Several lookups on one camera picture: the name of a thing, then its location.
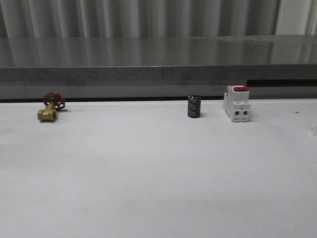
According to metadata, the brass valve red handwheel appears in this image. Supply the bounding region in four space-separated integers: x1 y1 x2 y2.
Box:
37 92 65 122

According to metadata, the grey stone countertop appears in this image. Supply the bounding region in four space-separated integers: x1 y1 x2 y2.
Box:
0 35 317 87

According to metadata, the white half pipe clamp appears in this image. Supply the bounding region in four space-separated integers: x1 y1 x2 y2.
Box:
306 123 317 137

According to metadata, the black cylindrical capacitor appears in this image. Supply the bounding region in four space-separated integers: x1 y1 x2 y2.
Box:
187 95 201 119

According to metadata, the white circuit breaker red switch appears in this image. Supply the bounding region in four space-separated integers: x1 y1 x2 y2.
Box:
223 85 251 122

